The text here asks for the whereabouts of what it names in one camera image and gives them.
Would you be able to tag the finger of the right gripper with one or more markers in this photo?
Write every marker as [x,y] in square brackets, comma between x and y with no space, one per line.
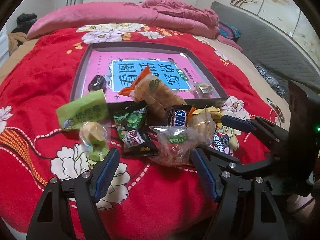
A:
[238,124]

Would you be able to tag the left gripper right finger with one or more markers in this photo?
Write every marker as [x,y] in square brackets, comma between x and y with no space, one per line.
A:
[246,208]

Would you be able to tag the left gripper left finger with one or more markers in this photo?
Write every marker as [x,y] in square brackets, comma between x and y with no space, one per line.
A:
[52,216]

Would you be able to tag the blue Oreo-style cookie packet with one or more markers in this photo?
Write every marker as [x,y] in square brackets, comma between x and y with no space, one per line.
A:
[225,143]

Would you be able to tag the yellow wafer packet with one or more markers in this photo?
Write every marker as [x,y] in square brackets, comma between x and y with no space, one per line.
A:
[215,114]

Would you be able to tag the small clear cake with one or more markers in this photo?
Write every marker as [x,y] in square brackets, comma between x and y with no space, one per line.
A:
[203,90]

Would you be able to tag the Snickers bar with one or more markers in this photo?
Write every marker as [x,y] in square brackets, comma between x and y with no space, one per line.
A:
[177,115]

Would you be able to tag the clear green-label pastry packet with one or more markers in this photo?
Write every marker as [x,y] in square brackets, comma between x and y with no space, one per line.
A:
[175,144]

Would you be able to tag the green pea snack packet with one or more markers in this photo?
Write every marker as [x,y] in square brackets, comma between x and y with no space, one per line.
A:
[130,124]

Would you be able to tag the green milk candy packet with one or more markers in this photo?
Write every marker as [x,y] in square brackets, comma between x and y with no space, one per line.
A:
[92,107]

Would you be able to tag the orange-end biscuit packet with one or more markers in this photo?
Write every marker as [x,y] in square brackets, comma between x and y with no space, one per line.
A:
[158,96]

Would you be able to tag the dark chocolate candy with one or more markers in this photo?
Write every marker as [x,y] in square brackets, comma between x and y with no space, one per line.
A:
[97,83]

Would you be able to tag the beaded hair clip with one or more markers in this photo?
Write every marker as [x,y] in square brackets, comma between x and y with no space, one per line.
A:
[277,110]

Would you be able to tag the patterned grey cloth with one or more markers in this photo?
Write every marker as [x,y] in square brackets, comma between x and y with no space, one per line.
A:
[277,83]

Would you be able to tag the dark cardboard box tray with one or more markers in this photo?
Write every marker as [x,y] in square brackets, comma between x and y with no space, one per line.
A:
[198,103]

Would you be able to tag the red floral blanket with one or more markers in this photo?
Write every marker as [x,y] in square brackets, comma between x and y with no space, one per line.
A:
[145,200]

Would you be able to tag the grey headboard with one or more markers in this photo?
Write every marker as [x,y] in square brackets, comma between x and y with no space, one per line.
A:
[266,47]

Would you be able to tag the colourful folded cloth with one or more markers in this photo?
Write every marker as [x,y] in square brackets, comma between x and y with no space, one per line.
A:
[229,31]

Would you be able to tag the pink quilt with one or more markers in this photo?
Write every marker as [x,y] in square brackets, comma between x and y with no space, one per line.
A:
[169,14]

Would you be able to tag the pink and blue book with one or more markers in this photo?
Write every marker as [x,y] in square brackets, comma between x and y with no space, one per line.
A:
[180,71]

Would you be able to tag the black clothes pile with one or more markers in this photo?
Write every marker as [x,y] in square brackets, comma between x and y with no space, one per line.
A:
[24,23]

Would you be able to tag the floral wall painting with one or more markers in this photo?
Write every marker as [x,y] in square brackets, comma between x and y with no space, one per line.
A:
[286,16]

